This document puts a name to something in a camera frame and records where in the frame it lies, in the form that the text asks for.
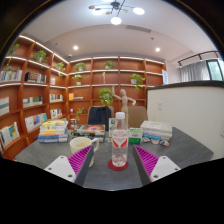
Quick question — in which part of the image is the colourful book stack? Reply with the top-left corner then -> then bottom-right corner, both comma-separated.
38,119 -> 68,143

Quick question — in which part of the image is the dark blue office chair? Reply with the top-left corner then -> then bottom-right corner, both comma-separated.
87,106 -> 111,130

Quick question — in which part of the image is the white partition board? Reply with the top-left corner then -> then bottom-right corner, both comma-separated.
146,81 -> 224,159

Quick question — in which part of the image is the ceiling chandelier lamp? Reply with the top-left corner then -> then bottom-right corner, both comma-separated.
89,0 -> 145,25

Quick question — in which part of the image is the orange wooden bookshelf wall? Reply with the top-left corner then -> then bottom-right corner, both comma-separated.
0,35 -> 166,159

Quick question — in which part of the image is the clear plastic water bottle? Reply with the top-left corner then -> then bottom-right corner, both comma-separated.
112,112 -> 129,168

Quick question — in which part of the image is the red round coaster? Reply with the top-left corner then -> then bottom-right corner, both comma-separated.
108,159 -> 128,171

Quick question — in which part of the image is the tan chair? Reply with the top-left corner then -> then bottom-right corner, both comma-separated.
128,106 -> 148,128

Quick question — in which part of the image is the wooden artist mannequin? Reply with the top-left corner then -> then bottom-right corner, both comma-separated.
112,89 -> 136,114

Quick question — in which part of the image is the potted plant behind chair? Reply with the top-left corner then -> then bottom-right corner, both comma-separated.
99,88 -> 113,105

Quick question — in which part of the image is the dark book stack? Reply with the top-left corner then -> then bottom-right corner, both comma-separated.
71,125 -> 105,142

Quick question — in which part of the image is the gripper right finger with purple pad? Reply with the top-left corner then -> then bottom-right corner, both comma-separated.
133,145 -> 180,186

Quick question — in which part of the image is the green white carton box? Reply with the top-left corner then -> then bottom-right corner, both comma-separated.
128,128 -> 143,144

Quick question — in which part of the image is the cream ceramic mug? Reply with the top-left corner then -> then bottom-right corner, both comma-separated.
68,137 -> 99,169

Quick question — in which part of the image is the grey curtain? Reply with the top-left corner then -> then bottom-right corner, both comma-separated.
180,61 -> 210,82

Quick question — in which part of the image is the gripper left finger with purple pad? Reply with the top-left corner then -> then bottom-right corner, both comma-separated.
45,145 -> 94,186

